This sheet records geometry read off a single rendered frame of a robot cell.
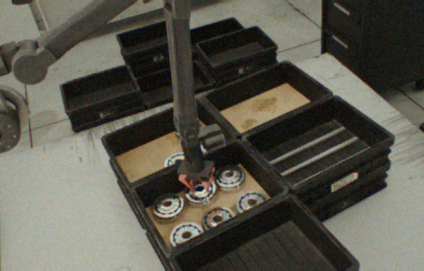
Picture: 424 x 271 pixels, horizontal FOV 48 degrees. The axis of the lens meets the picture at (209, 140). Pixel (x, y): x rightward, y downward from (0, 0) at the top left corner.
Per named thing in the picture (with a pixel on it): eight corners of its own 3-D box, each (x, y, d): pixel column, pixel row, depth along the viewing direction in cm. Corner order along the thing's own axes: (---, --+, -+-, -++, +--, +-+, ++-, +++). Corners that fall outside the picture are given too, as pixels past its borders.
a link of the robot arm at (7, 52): (-6, 46, 112) (-7, 55, 108) (38, 34, 114) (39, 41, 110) (9, 80, 118) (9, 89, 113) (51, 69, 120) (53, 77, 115)
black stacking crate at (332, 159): (292, 217, 146) (291, 192, 139) (243, 163, 167) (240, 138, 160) (392, 165, 157) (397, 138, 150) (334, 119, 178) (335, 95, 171)
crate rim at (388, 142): (291, 197, 140) (291, 191, 138) (240, 142, 161) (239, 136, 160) (397, 143, 151) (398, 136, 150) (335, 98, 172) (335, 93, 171)
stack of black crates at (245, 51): (221, 131, 288) (212, 67, 259) (205, 104, 310) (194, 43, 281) (282, 110, 295) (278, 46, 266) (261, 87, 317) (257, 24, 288)
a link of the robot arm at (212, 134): (175, 116, 140) (183, 130, 133) (212, 103, 142) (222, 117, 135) (182, 148, 147) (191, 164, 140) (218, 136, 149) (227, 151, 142)
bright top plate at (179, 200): (160, 223, 146) (159, 222, 145) (147, 202, 153) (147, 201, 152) (189, 209, 148) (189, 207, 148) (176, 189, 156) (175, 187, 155)
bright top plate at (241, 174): (223, 192, 152) (223, 191, 151) (209, 173, 159) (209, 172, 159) (250, 179, 155) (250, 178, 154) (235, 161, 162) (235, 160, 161)
